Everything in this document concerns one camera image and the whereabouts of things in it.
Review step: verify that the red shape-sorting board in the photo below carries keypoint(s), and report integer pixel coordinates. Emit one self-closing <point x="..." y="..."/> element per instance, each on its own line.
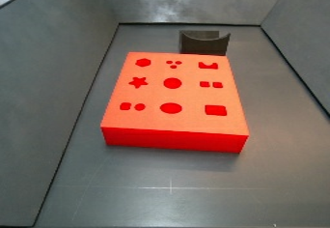
<point x="175" y="101"/>

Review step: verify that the black curved holder stand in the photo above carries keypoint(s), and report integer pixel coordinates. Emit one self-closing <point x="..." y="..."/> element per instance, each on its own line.
<point x="203" y="42"/>

